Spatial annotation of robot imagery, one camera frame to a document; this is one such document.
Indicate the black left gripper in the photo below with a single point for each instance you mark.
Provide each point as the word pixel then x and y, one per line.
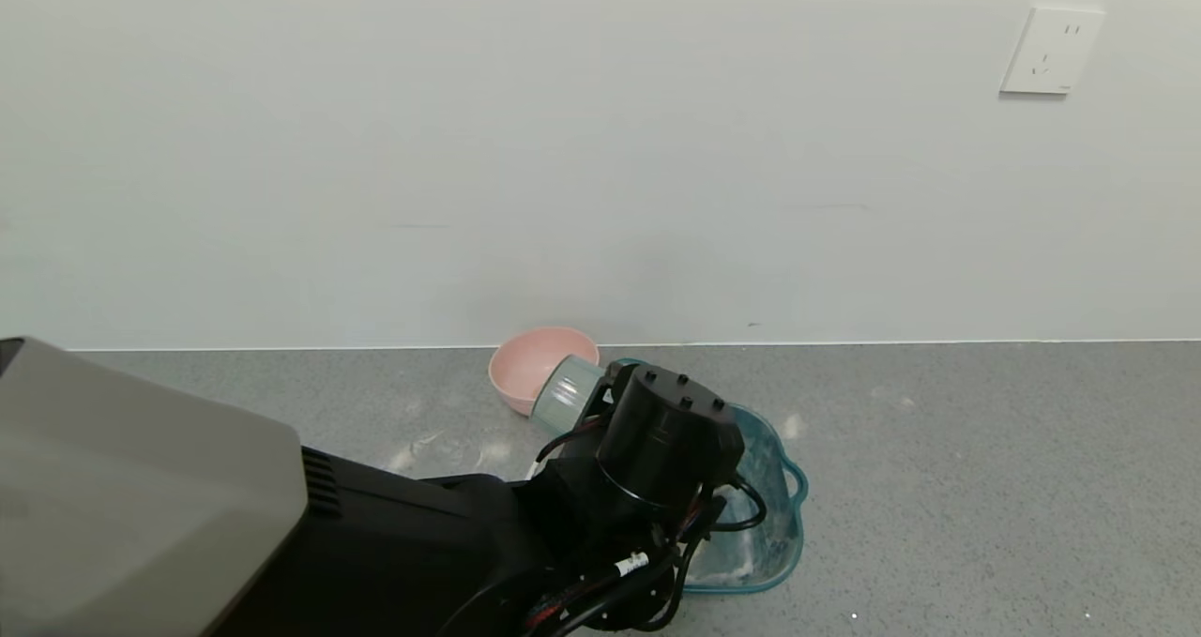
pixel 596 407

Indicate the pink bowl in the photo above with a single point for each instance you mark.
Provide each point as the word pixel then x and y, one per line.
pixel 525 365

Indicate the white wall socket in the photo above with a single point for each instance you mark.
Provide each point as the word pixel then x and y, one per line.
pixel 1051 51

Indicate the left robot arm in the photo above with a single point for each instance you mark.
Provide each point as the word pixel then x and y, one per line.
pixel 188 506

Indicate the clear ribbed cup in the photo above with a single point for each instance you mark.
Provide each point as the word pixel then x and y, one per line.
pixel 563 398

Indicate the teal plastic tray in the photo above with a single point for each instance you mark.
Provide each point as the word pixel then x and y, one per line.
pixel 769 524

